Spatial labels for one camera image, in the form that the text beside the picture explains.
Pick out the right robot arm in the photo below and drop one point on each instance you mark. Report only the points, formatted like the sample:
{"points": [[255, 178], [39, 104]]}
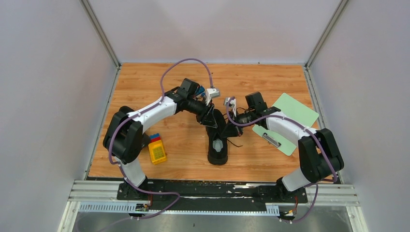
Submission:
{"points": [[319, 155]]}

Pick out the yellow toy block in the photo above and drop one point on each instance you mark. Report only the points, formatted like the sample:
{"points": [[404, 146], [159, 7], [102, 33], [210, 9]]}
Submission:
{"points": [[156, 149]]}

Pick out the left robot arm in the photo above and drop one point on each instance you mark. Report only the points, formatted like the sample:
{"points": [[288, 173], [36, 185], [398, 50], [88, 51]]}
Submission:
{"points": [[125, 136]]}

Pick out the green clipboard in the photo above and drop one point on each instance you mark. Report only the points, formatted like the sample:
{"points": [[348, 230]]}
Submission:
{"points": [[288, 128]]}

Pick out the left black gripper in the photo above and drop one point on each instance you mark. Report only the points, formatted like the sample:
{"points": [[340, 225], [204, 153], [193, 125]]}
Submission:
{"points": [[206, 116]]}

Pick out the toy brick car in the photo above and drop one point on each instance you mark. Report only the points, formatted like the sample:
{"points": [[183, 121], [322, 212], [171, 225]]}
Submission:
{"points": [[200, 91]]}

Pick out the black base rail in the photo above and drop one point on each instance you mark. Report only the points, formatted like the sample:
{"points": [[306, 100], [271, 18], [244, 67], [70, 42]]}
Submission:
{"points": [[209, 195]]}

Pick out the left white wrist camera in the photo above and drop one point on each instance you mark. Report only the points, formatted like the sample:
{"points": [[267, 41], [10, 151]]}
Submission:
{"points": [[210, 94]]}

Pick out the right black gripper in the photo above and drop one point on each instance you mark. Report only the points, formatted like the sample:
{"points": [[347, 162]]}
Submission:
{"points": [[230, 130]]}

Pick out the white cable duct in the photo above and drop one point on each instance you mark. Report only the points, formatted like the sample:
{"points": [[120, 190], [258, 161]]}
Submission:
{"points": [[135, 208]]}

